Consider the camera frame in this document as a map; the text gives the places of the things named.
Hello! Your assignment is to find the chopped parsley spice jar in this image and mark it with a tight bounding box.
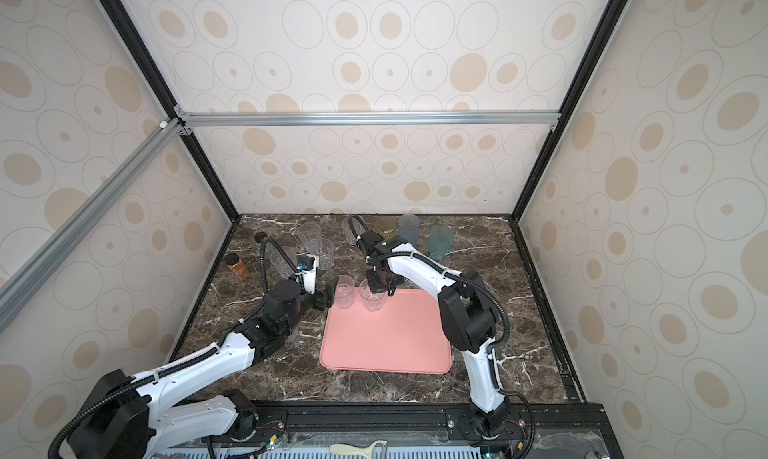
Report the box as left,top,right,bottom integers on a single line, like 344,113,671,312
254,231,269,253

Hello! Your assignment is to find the clear faceted glass six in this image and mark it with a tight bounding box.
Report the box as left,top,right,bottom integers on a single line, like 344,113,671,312
341,215,357,246

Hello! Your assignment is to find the teal tall plastic tumbler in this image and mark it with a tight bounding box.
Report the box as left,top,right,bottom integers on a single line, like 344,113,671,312
429,224,454,262

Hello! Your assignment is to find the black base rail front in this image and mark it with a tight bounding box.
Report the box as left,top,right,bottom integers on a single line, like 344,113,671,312
119,401,625,459

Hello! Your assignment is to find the clear faceted glass three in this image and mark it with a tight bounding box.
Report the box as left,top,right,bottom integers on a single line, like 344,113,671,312
270,247,298,279

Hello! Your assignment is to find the red sweet pepper spice jar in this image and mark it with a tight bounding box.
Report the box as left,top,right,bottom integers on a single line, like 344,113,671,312
223,252,250,282

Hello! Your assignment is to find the clear faceted glass one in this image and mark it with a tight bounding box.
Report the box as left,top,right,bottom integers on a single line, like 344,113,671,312
359,280,387,312

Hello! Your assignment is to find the clear faceted glass five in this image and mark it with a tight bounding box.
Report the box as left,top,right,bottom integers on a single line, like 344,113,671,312
334,275,356,310

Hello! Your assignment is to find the blue tall plastic tumbler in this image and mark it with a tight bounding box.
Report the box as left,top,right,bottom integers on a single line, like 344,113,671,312
397,213,421,247

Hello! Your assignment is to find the cream plastic handle tool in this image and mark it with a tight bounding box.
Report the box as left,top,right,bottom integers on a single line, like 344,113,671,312
329,440,388,459

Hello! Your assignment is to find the aluminium frame rail left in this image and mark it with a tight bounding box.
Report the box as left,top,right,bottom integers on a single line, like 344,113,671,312
1,118,181,328

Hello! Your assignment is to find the aluminium frame rail back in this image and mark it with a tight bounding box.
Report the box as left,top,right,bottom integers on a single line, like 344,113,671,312
180,109,561,127

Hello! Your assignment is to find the yellow tall plastic tumbler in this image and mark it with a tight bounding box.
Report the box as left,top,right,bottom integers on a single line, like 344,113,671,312
373,215,398,239

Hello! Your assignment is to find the clear faceted glass four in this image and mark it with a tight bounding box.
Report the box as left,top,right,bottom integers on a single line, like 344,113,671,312
318,238,336,270

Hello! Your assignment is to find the aluminium frame rail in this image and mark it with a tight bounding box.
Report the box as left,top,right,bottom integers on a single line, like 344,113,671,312
180,109,561,127
1,118,181,328

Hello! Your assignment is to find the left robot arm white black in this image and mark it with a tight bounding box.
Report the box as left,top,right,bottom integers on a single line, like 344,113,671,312
47,256,338,458

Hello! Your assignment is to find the clear faceted glass two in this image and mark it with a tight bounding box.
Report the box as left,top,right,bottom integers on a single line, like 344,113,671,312
296,222,322,255

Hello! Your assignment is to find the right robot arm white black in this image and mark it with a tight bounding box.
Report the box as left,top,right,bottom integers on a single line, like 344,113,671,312
356,230,509,438

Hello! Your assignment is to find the pink plastic tray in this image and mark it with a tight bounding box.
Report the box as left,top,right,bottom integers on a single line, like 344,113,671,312
319,289,452,375

